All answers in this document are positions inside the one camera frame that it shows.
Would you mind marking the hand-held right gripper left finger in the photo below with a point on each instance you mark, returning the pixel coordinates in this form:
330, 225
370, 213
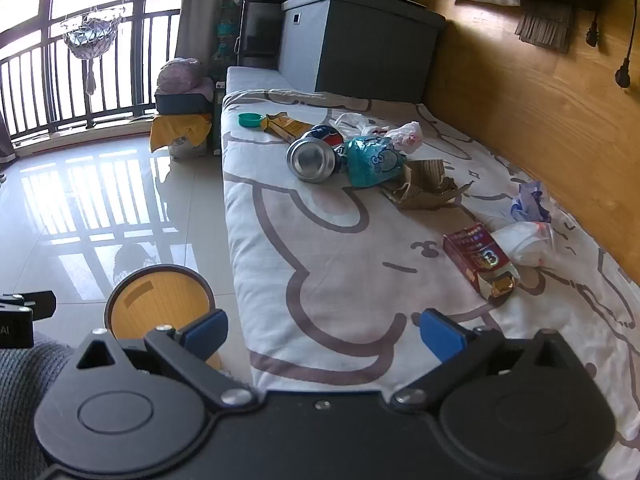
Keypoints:
207, 332

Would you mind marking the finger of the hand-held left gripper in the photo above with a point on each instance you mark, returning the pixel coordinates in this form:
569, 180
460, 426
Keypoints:
37, 304

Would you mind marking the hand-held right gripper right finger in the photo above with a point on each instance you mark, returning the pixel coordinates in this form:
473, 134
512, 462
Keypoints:
442, 335

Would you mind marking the yellow bin with dark rim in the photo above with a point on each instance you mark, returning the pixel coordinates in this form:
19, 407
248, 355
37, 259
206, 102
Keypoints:
150, 305

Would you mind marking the dark red carton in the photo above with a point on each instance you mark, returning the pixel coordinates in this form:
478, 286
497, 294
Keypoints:
477, 255

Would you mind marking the torn brown cardboard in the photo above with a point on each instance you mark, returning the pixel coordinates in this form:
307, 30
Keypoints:
425, 185

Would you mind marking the blue and white wrapper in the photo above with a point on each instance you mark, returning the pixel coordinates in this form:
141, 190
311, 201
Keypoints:
530, 202

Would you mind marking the teal snack bag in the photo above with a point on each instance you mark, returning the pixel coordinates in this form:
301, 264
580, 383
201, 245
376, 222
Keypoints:
372, 160

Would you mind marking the crushed blue soda can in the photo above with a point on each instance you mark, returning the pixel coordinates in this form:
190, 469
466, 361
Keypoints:
310, 160
325, 134

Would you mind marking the yellow cardboard box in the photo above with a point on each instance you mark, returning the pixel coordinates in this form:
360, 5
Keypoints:
287, 127

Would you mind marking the person's left forearm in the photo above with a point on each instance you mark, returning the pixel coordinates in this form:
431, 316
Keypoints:
25, 390

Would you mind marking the cartoon printed bed sheet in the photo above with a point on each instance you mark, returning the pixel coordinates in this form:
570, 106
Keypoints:
325, 260

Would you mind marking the brown curtain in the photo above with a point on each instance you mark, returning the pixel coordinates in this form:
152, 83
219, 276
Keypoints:
5, 135

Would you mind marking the white and red plastic bag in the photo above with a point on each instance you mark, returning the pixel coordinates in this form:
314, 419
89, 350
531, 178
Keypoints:
407, 137

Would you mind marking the green plastic lid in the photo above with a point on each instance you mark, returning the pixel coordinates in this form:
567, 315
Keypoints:
250, 120

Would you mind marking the dark storage bin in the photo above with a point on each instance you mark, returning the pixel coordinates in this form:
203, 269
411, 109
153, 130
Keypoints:
182, 102

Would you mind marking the clear white plastic bag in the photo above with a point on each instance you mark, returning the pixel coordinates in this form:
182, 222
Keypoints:
350, 122

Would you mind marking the grey mattress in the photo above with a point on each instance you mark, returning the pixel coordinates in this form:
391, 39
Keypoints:
255, 77

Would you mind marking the hanging net basket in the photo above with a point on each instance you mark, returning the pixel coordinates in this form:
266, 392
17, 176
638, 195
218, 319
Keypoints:
92, 35

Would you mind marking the grey storage box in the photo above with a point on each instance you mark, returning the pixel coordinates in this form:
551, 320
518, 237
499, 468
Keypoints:
360, 45

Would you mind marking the black shelf unit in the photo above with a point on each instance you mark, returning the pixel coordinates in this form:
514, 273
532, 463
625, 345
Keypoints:
260, 10

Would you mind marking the beige curtain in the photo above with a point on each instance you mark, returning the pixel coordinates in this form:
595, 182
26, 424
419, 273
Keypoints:
197, 5

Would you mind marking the black window frame railing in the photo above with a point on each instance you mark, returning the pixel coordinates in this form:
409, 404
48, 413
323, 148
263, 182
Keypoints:
135, 60

